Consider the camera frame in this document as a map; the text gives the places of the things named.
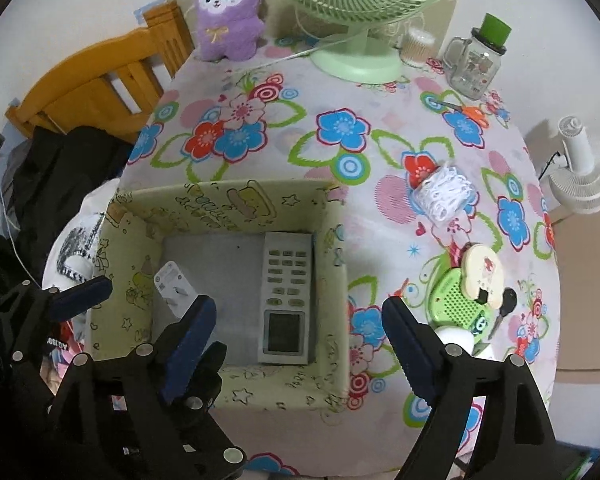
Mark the floral tablecloth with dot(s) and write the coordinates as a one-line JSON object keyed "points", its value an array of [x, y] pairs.
{"points": [[330, 160]]}

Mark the green frog speaker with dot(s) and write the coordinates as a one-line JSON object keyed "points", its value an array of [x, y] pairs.
{"points": [[452, 302]]}

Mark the yellow cartoon fabric storage box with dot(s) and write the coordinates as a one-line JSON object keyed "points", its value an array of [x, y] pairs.
{"points": [[280, 395]]}

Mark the cotton swab container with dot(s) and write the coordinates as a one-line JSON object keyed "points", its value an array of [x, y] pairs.
{"points": [[416, 47]]}

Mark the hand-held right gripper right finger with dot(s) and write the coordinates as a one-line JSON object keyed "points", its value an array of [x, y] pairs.
{"points": [[410, 355]]}

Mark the glass mug jar green lid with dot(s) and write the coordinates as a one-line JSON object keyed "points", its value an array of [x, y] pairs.
{"points": [[472, 67]]}

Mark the roll of tape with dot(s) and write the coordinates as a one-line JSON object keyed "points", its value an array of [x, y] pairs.
{"points": [[480, 267]]}

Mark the grey remote control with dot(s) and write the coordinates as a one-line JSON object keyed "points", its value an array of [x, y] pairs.
{"points": [[285, 280]]}

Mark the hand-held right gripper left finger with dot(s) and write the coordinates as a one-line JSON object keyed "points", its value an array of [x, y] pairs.
{"points": [[187, 350]]}

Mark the white floor fan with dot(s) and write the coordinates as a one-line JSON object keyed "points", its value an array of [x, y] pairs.
{"points": [[582, 175]]}

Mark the white charger plug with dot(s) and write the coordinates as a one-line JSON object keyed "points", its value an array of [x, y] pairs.
{"points": [[172, 280]]}

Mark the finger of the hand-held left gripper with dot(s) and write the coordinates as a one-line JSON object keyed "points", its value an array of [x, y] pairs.
{"points": [[212, 367], [82, 296]]}

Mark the black jacket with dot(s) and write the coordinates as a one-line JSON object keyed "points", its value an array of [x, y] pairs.
{"points": [[55, 185]]}

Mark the wooden chair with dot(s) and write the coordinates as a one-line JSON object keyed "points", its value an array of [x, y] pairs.
{"points": [[105, 60]]}

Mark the white tower print cloth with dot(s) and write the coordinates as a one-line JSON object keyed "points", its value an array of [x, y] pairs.
{"points": [[75, 250]]}

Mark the purple plush toy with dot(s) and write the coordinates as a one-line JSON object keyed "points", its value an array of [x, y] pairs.
{"points": [[227, 15]]}

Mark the black key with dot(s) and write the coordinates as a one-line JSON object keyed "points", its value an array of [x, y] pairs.
{"points": [[507, 300]]}

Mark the small white plastic object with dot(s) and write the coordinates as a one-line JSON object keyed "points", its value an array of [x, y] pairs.
{"points": [[455, 335]]}

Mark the green desk fan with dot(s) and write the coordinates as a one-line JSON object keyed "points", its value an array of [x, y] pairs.
{"points": [[355, 62]]}

